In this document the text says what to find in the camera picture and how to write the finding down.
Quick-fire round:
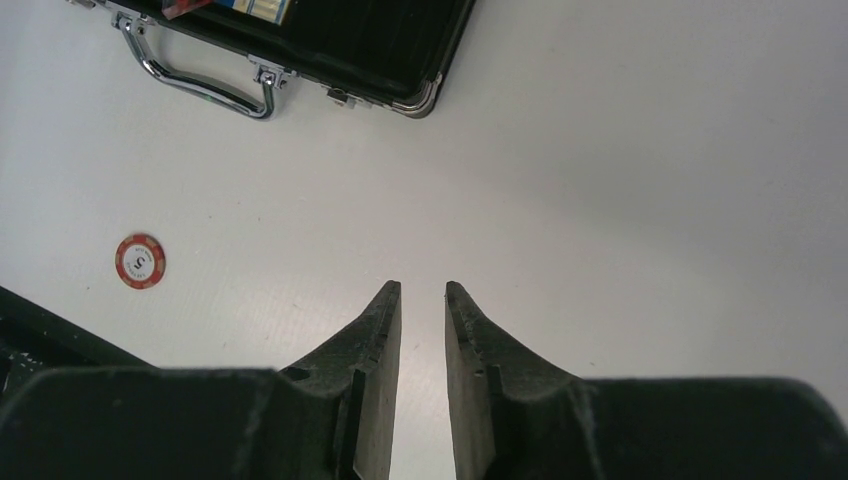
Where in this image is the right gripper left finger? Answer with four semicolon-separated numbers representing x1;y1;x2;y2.
1;281;401;479

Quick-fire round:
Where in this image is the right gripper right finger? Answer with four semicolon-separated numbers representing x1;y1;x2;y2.
445;281;847;479

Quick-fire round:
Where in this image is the red poker chip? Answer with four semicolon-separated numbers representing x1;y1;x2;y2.
114;233;167;290

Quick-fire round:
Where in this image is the black aluminium poker case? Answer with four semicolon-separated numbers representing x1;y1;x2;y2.
80;1;474;120

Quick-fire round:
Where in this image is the blue striped card box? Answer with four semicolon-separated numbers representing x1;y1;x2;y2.
214;0;292;25

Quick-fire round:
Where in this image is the red triangular all-in button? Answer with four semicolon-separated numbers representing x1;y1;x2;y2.
161;0;214;20

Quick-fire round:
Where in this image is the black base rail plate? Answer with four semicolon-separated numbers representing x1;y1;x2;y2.
1;288;149;399

